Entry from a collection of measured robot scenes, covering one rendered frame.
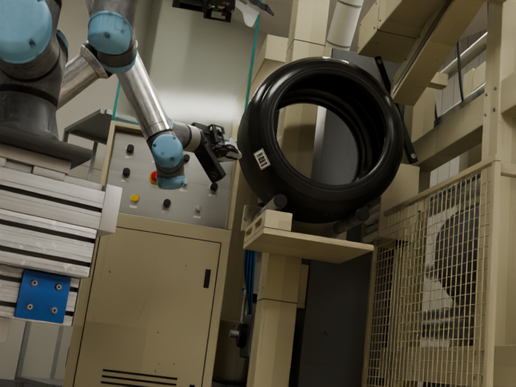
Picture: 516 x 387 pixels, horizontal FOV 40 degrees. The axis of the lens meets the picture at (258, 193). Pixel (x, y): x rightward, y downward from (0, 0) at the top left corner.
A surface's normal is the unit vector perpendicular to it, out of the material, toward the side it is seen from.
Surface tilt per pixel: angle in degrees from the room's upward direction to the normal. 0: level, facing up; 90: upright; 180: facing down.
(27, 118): 73
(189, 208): 90
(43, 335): 90
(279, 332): 90
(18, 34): 97
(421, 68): 162
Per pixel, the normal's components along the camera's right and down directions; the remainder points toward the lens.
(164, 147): 0.07, -0.23
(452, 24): -0.05, 0.85
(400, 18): -0.12, 0.96
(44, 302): 0.55, -0.14
